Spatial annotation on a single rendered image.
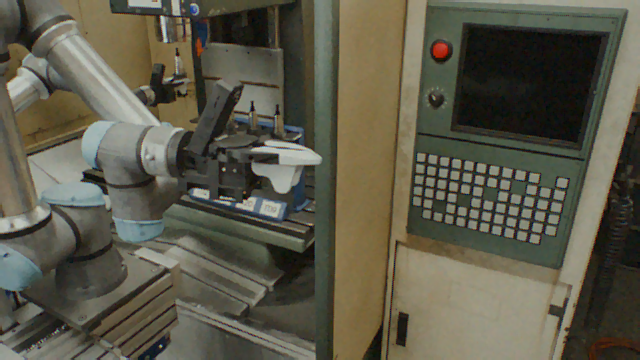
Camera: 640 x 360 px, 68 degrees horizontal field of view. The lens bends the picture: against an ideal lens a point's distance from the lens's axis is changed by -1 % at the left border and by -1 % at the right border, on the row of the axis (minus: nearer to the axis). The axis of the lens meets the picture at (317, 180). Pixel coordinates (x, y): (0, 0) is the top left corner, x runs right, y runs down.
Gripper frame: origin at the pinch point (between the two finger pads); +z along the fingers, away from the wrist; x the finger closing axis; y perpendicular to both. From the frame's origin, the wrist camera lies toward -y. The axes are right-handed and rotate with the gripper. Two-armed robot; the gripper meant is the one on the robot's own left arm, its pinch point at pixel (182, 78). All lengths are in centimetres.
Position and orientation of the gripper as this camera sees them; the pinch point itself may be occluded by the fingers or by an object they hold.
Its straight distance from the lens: 219.2
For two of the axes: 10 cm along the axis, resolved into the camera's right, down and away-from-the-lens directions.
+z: 4.6, -3.8, 8.0
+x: 8.9, 2.0, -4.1
